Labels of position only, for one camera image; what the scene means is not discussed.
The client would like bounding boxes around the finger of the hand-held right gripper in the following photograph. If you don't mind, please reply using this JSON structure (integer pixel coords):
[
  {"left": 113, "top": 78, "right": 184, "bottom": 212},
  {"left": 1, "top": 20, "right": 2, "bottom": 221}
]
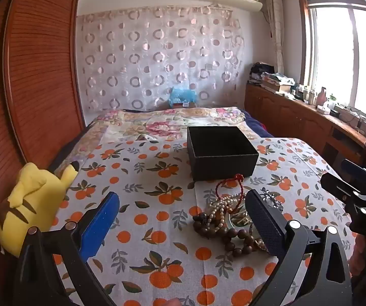
[
  {"left": 340, "top": 159, "right": 366, "bottom": 195},
  {"left": 320, "top": 173, "right": 366, "bottom": 212}
]

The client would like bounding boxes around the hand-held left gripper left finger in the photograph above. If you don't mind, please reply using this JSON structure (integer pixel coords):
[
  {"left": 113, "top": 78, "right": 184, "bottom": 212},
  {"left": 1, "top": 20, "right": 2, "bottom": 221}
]
[{"left": 11, "top": 192, "right": 120, "bottom": 306}]

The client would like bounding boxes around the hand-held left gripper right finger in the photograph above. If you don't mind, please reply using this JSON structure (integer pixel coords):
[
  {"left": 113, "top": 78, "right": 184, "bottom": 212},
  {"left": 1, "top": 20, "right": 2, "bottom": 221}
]
[{"left": 246, "top": 189, "right": 354, "bottom": 306}]

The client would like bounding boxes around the silver green stone bracelet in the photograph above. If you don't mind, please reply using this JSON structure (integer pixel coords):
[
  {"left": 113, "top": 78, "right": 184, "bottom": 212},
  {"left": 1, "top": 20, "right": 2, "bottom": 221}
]
[{"left": 259, "top": 189, "right": 285, "bottom": 212}]

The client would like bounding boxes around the pale green jade bangle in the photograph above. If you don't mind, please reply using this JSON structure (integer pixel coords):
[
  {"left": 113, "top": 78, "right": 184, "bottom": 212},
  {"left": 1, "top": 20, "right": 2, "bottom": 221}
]
[{"left": 228, "top": 209, "right": 260, "bottom": 239}]

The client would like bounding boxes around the dark wooden bead bracelet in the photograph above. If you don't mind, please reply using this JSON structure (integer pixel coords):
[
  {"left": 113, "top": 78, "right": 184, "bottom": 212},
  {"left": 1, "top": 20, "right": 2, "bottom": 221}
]
[{"left": 192, "top": 212, "right": 269, "bottom": 257}]

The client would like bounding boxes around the pearl bead necklace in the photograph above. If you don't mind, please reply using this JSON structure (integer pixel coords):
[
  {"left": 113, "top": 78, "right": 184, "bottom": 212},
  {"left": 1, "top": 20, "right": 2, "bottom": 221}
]
[{"left": 204, "top": 194, "right": 244, "bottom": 230}]

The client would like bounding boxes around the red string bracelet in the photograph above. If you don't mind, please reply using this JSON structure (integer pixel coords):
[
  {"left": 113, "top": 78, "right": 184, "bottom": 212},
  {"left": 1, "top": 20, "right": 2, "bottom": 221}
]
[{"left": 215, "top": 174, "right": 245, "bottom": 214}]

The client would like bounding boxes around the black box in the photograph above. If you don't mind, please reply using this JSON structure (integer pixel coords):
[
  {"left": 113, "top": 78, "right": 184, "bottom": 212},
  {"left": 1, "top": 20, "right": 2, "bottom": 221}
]
[{"left": 187, "top": 126, "right": 260, "bottom": 182}]

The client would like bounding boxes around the orange fruit print cloth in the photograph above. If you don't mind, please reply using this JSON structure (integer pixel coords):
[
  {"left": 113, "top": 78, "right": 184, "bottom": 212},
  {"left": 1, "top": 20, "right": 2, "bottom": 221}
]
[{"left": 47, "top": 137, "right": 362, "bottom": 306}]

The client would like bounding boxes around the yellow plush toy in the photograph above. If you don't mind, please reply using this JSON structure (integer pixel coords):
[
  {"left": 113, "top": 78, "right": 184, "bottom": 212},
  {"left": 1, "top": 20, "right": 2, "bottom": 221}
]
[{"left": 0, "top": 162, "right": 79, "bottom": 258}]

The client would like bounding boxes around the pink bottle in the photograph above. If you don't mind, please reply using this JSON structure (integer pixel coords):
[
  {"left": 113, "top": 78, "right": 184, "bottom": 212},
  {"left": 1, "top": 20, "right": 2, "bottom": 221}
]
[{"left": 316, "top": 87, "right": 328, "bottom": 107}]

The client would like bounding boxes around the wooden cabinet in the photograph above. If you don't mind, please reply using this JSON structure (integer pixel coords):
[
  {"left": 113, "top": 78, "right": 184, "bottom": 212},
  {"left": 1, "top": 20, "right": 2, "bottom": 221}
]
[{"left": 244, "top": 83, "right": 366, "bottom": 166}]

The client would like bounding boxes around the group of small bottles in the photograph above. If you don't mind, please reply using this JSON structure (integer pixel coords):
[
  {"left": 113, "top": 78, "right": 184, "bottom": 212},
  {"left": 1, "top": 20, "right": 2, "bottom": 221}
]
[{"left": 296, "top": 83, "right": 317, "bottom": 106}]

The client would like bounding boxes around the navy blue blanket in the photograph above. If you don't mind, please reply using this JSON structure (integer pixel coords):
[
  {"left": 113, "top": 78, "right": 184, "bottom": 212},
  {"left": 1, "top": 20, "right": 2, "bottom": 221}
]
[{"left": 240, "top": 108, "right": 276, "bottom": 139}]

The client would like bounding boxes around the window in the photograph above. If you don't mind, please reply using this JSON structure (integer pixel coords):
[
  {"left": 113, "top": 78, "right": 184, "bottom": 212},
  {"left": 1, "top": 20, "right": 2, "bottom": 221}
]
[{"left": 297, "top": 0, "right": 366, "bottom": 125}]

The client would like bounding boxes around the floral blanket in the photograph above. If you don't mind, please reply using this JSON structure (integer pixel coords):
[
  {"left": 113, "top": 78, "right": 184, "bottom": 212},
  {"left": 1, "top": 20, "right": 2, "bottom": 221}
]
[{"left": 56, "top": 107, "right": 245, "bottom": 173}]

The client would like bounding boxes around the stack of folded clothes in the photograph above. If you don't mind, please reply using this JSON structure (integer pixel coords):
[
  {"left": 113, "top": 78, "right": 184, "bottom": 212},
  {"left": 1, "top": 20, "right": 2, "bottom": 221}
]
[{"left": 250, "top": 63, "right": 277, "bottom": 85}]

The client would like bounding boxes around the blue plush toy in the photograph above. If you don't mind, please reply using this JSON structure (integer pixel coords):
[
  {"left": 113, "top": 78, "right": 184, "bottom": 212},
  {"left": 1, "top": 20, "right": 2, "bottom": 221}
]
[{"left": 169, "top": 87, "right": 197, "bottom": 106}]

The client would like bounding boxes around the white checked window curtain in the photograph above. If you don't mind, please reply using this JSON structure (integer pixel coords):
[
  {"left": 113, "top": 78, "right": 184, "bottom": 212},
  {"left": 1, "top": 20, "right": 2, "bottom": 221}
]
[{"left": 264, "top": 0, "right": 285, "bottom": 74}]

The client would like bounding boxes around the circle patterned sheer curtain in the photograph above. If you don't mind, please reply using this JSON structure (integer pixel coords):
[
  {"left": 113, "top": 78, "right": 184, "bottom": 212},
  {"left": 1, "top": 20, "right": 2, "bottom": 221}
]
[{"left": 76, "top": 5, "right": 245, "bottom": 112}]

